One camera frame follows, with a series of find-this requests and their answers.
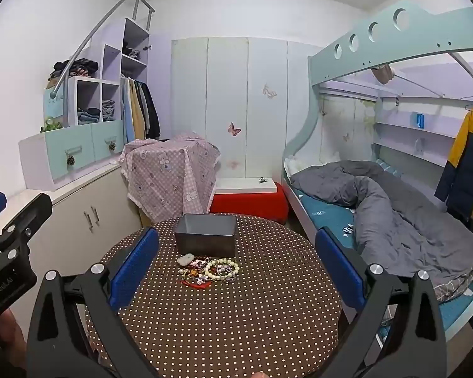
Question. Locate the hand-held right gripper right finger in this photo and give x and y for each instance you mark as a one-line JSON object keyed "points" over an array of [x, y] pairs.
{"points": [[339, 267]]}

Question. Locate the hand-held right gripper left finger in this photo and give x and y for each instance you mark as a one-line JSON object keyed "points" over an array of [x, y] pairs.
{"points": [[136, 267]]}

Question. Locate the pale stone pendant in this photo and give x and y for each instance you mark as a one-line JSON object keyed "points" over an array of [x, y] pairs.
{"points": [[185, 260]]}

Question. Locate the person's left hand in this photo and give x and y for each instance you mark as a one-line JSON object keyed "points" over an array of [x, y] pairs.
{"points": [[14, 338]]}

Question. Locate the beige low cabinet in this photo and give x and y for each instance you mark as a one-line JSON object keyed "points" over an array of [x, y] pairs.
{"points": [[67, 236]]}

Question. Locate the teal bedsheet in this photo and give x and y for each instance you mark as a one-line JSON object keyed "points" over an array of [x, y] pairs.
{"points": [[331, 214]]}

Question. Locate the grey duvet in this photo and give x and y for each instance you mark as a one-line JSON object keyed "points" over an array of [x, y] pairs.
{"points": [[398, 224]]}

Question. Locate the wide teal drawer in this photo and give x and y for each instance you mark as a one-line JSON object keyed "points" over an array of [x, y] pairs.
{"points": [[63, 145]]}

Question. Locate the pink checked bear cloth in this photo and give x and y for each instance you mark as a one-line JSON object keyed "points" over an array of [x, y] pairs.
{"points": [[165, 181]]}

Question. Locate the green plant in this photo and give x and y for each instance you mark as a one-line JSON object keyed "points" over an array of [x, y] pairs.
{"points": [[52, 126]]}

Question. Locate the red ottoman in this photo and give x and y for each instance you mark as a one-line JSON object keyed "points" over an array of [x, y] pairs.
{"points": [[252, 206]]}

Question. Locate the brown polka dot tablecloth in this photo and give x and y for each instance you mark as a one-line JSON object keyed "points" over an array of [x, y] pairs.
{"points": [[228, 323]]}

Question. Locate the narrow teal drawer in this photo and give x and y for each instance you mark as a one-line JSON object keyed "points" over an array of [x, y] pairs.
{"points": [[106, 136]]}

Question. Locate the folded jeans stack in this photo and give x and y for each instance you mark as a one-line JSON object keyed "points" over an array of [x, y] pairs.
{"points": [[88, 116]]}

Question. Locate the white board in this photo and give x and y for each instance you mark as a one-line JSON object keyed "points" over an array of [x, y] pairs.
{"points": [[240, 185]]}

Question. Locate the folded light jeans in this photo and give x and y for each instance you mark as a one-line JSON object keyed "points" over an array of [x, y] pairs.
{"points": [[108, 111]]}

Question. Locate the faded butterfly sticker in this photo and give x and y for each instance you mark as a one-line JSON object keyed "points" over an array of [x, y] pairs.
{"points": [[232, 163]]}

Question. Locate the light blue hanging garment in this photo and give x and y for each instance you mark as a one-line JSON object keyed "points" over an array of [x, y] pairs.
{"points": [[128, 114]]}

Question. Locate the beige hanging garment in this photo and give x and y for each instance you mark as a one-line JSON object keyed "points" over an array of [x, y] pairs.
{"points": [[138, 114]]}

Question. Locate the dark hanging coats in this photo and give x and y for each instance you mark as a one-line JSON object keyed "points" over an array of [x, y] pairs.
{"points": [[151, 114]]}

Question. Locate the pile of dark clothes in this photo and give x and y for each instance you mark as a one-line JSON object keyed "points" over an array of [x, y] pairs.
{"points": [[75, 67]]}

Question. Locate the yellow and navy jacket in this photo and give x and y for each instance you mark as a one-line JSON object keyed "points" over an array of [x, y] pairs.
{"points": [[463, 165]]}

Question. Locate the small blue shelf item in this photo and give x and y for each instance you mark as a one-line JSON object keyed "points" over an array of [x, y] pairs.
{"points": [[419, 120]]}

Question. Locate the pink butterfly sticker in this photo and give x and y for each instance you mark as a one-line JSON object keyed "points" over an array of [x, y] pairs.
{"points": [[234, 129]]}

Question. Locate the white stepped shelf cabinet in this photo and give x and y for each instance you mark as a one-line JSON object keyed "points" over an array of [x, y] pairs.
{"points": [[110, 63]]}

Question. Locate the white wardrobe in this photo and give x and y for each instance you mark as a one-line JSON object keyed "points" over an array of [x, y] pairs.
{"points": [[226, 106]]}

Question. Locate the beige butterfly sticker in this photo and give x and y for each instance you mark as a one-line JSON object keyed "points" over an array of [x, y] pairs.
{"points": [[269, 91]]}

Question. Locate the clothes on shelf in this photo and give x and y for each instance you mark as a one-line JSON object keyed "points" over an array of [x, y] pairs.
{"points": [[132, 52]]}

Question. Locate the beige hanging cloth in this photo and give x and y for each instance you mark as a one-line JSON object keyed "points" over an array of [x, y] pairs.
{"points": [[382, 74]]}

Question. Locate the grey metal handrail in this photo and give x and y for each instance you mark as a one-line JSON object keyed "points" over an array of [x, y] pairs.
{"points": [[135, 8]]}

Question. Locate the white wall shelf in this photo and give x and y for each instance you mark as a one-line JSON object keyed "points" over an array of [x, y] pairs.
{"points": [[410, 134]]}

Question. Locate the teal bunk bed frame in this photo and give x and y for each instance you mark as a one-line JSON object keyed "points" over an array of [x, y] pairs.
{"points": [[358, 59]]}

